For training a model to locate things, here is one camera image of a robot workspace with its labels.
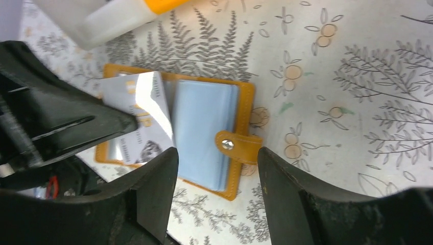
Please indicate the white VIP card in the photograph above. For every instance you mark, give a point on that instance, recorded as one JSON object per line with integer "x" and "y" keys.
{"x": 143, "y": 96}

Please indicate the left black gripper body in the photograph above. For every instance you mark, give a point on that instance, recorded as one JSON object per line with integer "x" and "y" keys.
{"x": 22, "y": 74}

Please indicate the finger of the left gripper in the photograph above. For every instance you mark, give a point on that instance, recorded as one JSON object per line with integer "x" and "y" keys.
{"x": 77, "y": 121}

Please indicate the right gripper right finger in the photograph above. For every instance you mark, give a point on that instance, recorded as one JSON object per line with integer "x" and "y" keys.
{"x": 303, "y": 209}

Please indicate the yellow divided plastic bin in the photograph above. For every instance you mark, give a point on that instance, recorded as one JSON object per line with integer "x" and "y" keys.
{"x": 161, "y": 6}

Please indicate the orange card holder wallet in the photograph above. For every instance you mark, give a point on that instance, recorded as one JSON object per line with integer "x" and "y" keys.
{"x": 210, "y": 120}

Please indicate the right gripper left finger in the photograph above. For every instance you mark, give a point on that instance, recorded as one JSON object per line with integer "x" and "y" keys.
{"x": 132, "y": 209}

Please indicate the clear plastic card bin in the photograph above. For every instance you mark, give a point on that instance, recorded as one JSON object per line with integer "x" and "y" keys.
{"x": 93, "y": 23}

